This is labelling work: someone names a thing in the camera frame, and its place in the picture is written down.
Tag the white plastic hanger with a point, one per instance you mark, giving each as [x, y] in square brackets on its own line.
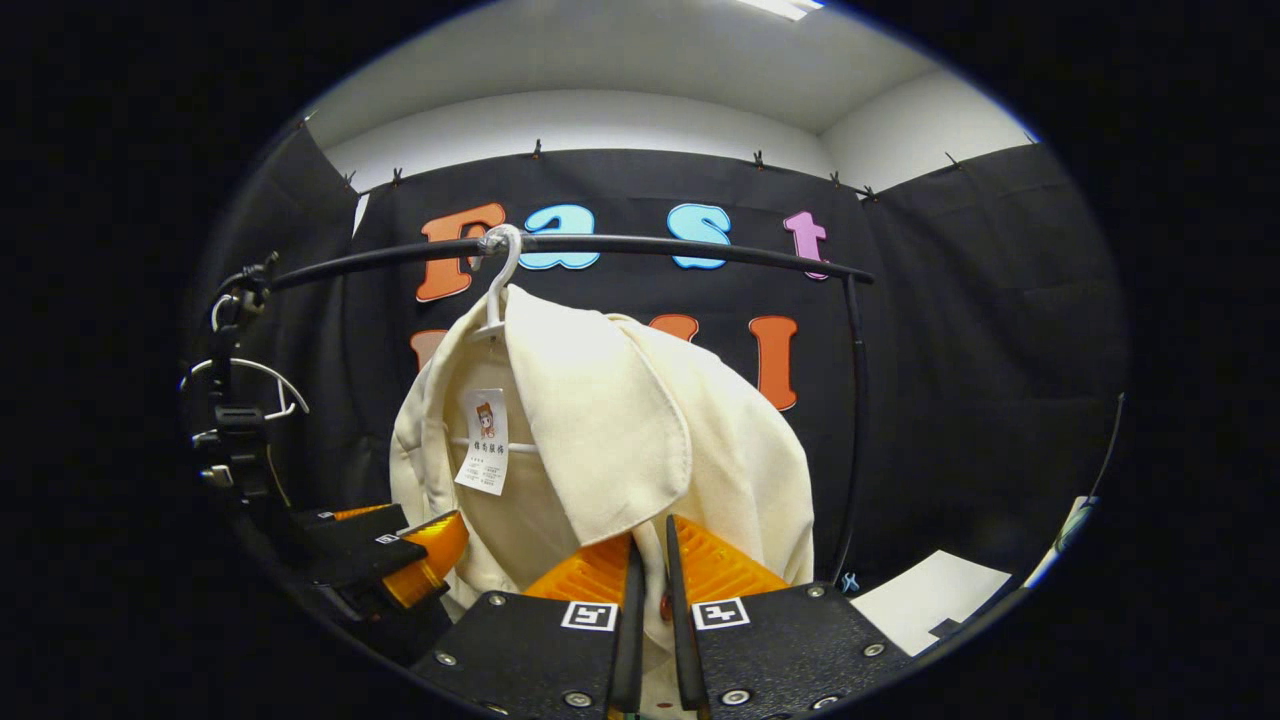
[500, 290]
[275, 372]

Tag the thin black stand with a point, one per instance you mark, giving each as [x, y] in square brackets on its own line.
[1112, 440]

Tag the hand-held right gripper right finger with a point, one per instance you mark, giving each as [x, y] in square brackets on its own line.
[678, 630]

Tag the ceiling light panel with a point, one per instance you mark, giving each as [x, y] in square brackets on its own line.
[785, 6]

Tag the white board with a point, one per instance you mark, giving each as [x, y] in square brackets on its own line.
[1060, 545]

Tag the row of small cloth clips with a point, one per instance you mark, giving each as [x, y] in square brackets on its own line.
[536, 150]

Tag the cream button shirt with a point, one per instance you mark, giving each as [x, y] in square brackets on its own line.
[620, 430]

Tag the black clothes rail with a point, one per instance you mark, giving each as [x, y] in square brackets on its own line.
[700, 245]

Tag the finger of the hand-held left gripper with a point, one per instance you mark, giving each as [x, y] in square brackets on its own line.
[350, 525]
[430, 550]

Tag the black backdrop cloth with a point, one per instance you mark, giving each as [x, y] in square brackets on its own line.
[980, 350]

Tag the white paper sheet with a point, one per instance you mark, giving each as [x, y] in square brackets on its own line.
[930, 600]

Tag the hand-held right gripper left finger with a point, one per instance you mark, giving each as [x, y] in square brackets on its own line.
[634, 630]

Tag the small blue clip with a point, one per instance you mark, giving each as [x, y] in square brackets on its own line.
[850, 582]

